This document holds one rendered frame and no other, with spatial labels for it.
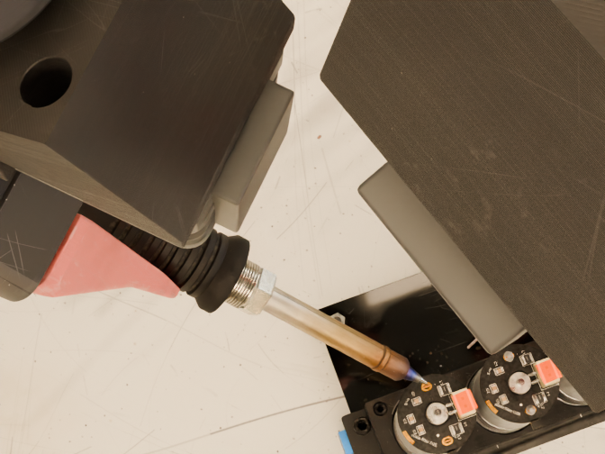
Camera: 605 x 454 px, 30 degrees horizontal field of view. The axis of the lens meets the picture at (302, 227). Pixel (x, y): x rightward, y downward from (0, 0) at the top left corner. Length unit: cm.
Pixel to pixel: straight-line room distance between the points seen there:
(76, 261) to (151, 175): 10
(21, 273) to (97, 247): 2
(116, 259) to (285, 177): 17
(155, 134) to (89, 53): 2
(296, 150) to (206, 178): 27
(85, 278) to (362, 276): 18
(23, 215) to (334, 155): 22
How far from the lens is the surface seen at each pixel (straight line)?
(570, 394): 39
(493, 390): 36
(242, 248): 33
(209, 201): 19
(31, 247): 25
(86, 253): 27
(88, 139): 16
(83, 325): 44
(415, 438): 36
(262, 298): 33
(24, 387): 44
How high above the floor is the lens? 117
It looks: 75 degrees down
